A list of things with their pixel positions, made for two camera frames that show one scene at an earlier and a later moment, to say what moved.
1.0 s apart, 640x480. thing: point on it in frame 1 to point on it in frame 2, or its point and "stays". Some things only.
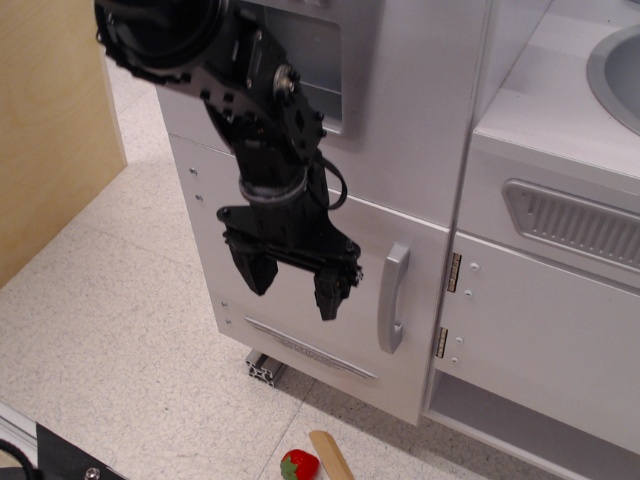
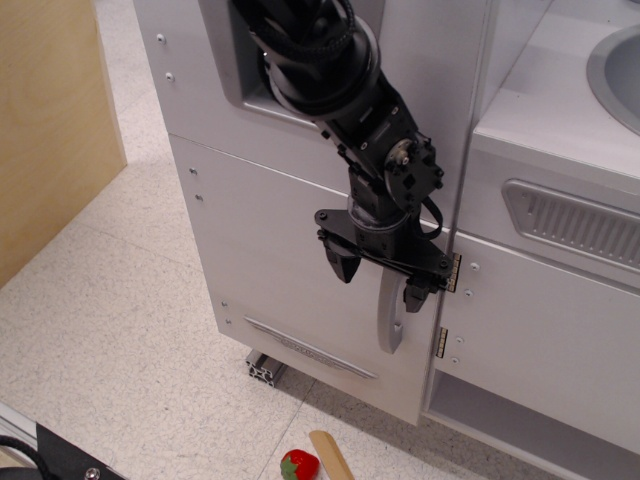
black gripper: (297, 230) to (396, 240)
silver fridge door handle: (389, 331) stays
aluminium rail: (19, 431) stays
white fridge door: (379, 346) stays
